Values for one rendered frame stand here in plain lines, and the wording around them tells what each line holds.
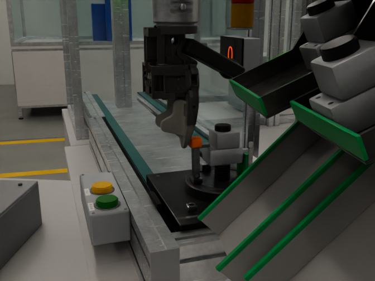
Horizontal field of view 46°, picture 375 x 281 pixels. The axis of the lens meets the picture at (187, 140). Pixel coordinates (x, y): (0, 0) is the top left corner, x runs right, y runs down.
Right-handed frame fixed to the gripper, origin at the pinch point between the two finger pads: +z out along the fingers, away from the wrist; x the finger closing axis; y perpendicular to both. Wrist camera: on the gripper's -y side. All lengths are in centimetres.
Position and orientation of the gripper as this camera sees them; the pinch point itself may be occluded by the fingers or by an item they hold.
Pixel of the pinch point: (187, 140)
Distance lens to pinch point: 79.0
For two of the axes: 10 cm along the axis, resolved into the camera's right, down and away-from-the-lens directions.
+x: 3.1, 2.7, -9.1
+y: -9.5, 0.8, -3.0
